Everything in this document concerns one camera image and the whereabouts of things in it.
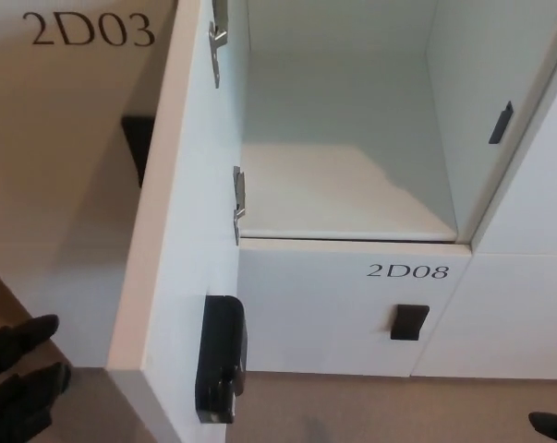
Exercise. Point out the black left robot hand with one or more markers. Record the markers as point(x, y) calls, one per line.
point(5, 397)

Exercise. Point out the plain white cabinet door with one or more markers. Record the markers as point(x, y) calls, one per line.
point(536, 184)

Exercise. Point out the white door marked 2D03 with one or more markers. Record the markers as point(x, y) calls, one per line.
point(52, 138)

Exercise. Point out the white door marked 2D08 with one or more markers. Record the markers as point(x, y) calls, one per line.
point(315, 314)

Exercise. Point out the open white cabinet door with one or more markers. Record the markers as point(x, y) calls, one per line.
point(190, 184)

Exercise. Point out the silver door hinge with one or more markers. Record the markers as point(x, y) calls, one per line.
point(239, 203)
point(217, 51)

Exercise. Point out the white locker cabinet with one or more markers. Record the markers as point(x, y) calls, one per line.
point(333, 115)

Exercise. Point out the black lock box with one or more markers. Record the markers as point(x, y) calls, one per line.
point(218, 360)

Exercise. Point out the black strike plate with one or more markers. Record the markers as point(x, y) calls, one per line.
point(500, 123)

